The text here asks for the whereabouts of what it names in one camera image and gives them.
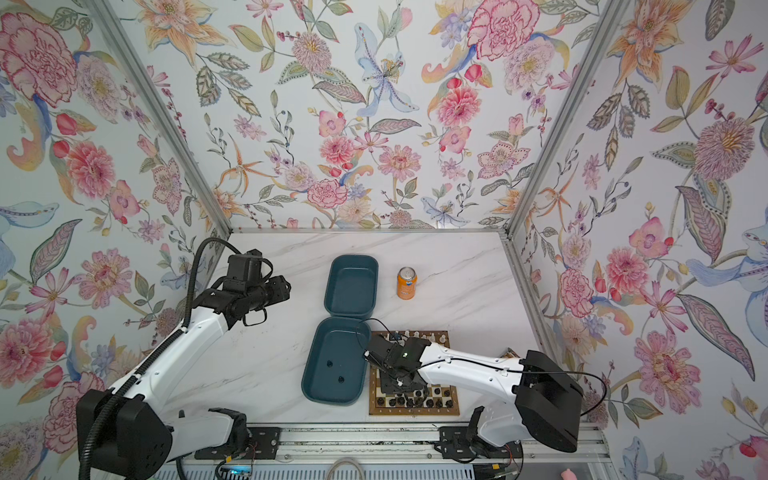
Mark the orange soda can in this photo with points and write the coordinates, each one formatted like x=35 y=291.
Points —
x=406 y=283

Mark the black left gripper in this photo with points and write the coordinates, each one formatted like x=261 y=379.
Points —
x=281 y=288

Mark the teal plastic tray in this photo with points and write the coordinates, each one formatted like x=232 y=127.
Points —
x=351 y=289
x=342 y=341

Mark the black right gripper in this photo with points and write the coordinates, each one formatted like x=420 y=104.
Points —
x=386 y=387

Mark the aluminium mounting rail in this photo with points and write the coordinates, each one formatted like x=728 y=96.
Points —
x=397 y=443

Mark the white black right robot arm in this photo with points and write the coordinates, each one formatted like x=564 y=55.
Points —
x=524 y=398

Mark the wooden chess board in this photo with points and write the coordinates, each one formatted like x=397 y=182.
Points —
x=386 y=398

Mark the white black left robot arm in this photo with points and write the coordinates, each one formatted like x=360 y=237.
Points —
x=125 y=429

